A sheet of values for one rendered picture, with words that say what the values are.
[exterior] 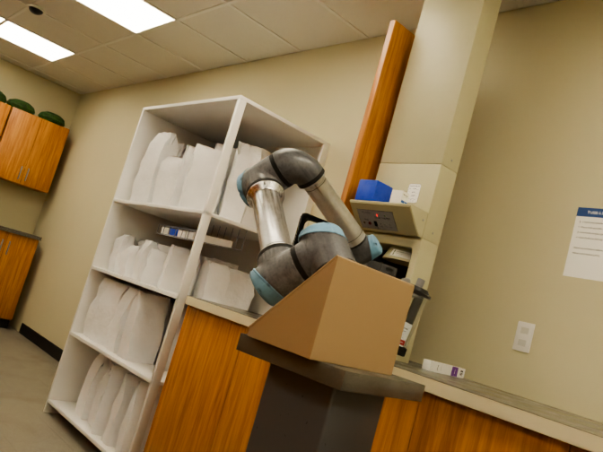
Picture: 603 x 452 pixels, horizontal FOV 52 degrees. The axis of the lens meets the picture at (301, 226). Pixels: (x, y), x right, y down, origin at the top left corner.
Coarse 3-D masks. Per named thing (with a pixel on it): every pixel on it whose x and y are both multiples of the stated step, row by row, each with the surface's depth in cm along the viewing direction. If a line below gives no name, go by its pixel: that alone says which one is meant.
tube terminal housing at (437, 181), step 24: (384, 168) 258; (408, 168) 248; (432, 168) 240; (432, 192) 236; (432, 216) 236; (384, 240) 246; (408, 240) 237; (432, 240) 237; (432, 264) 239; (408, 360) 234
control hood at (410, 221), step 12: (360, 204) 247; (372, 204) 241; (384, 204) 237; (396, 204) 232; (408, 204) 228; (396, 216) 235; (408, 216) 230; (420, 216) 231; (408, 228) 233; (420, 228) 232
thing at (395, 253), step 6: (390, 252) 245; (396, 252) 243; (402, 252) 242; (408, 252) 242; (384, 258) 253; (390, 258) 256; (396, 258) 241; (402, 258) 241; (408, 258) 241; (402, 264) 257; (408, 264) 256
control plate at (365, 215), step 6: (360, 210) 248; (366, 210) 246; (372, 210) 243; (360, 216) 250; (366, 216) 248; (372, 216) 245; (378, 216) 242; (390, 216) 237; (366, 222) 249; (372, 222) 247; (378, 222) 244; (384, 222) 242; (390, 222) 239; (372, 228) 248; (378, 228) 246; (384, 228) 243; (390, 228) 240; (396, 228) 238
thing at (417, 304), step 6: (426, 294) 208; (414, 300) 208; (420, 300) 208; (426, 300) 210; (414, 306) 208; (420, 306) 208; (408, 312) 208; (414, 312) 208; (420, 312) 209; (408, 318) 208; (414, 318) 208; (408, 324) 208; (414, 324) 209; (408, 330) 208; (414, 330) 210; (402, 336) 207; (408, 336) 208; (402, 342) 207; (408, 342) 210
